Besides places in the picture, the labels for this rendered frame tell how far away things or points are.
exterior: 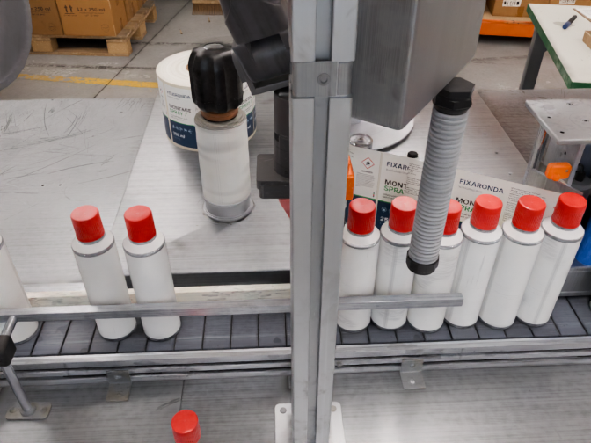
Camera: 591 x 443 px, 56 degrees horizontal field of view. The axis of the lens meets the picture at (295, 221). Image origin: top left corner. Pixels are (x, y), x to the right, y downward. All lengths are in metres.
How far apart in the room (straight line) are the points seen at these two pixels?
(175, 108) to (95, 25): 3.02
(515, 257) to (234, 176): 0.46
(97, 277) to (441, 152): 0.45
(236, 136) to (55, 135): 0.64
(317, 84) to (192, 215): 0.64
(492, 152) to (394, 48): 0.86
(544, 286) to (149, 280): 0.52
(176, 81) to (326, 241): 0.73
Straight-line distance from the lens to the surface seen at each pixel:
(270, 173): 0.70
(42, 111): 1.58
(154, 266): 0.71
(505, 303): 0.81
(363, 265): 0.71
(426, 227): 0.57
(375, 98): 0.42
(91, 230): 0.71
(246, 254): 0.92
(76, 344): 0.84
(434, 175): 0.54
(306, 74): 0.41
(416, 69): 0.41
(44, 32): 4.32
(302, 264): 0.50
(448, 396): 0.82
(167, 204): 1.05
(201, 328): 0.81
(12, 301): 0.82
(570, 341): 0.88
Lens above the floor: 1.49
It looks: 38 degrees down
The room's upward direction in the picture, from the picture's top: straight up
